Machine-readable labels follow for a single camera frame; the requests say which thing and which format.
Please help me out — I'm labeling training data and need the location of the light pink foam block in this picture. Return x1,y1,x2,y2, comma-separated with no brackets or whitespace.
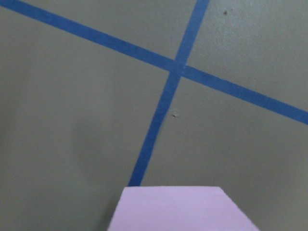
108,186,258,231

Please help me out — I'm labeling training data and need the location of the blue tape line right lengthwise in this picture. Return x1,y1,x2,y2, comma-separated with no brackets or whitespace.
128,0,209,187

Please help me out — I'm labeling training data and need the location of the blue tape line far crosswise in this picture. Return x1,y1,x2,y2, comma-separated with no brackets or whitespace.
0,0,308,124

